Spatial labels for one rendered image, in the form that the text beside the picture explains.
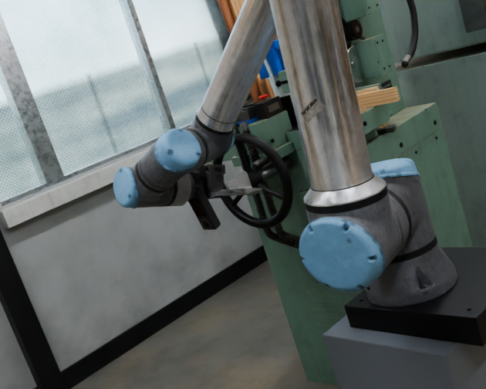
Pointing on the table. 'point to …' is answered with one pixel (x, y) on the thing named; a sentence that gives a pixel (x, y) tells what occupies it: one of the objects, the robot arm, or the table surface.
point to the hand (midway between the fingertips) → (241, 194)
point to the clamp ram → (288, 108)
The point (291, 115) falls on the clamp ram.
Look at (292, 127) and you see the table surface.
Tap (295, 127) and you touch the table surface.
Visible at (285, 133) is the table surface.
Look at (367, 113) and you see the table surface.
